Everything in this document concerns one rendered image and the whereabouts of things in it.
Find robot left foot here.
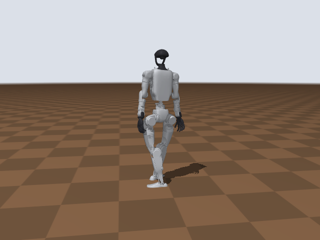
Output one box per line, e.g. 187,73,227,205
147,182,168,188

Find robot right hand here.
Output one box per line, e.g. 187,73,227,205
174,112,185,132

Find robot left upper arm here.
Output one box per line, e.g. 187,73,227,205
141,70,154,98

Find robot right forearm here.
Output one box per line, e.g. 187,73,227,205
173,94,182,117

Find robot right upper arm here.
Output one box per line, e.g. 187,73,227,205
171,72,179,99

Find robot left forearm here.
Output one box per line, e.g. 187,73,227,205
137,91,146,117

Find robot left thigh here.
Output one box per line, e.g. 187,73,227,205
143,114,162,156

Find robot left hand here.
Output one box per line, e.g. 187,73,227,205
137,111,146,134

